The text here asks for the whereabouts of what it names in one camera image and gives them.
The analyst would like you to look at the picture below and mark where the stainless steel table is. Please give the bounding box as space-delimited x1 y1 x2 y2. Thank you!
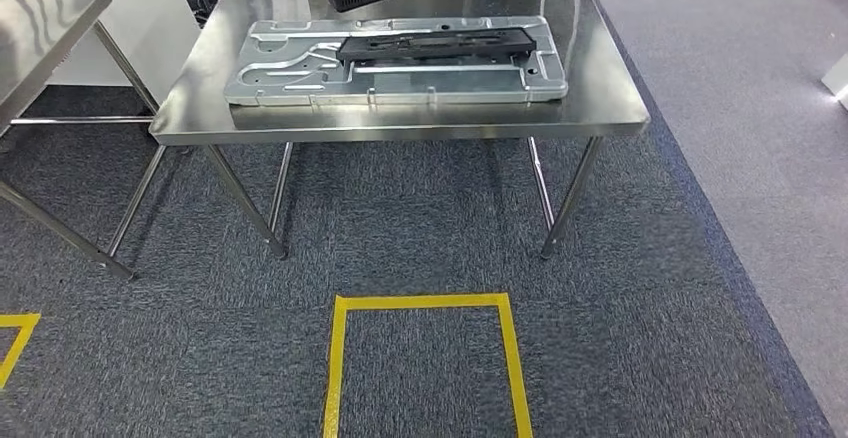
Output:
0 0 167 282

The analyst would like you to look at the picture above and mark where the stainless steel workbench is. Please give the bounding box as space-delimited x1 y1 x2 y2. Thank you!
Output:
148 0 652 261

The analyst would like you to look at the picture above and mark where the white object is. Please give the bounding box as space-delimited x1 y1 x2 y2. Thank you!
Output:
821 53 848 112

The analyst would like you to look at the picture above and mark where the stamped grey metal panel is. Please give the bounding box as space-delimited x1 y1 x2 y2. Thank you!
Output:
223 15 570 108

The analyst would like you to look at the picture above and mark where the black plastic plate bracket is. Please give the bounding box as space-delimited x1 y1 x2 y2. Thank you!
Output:
335 26 538 63

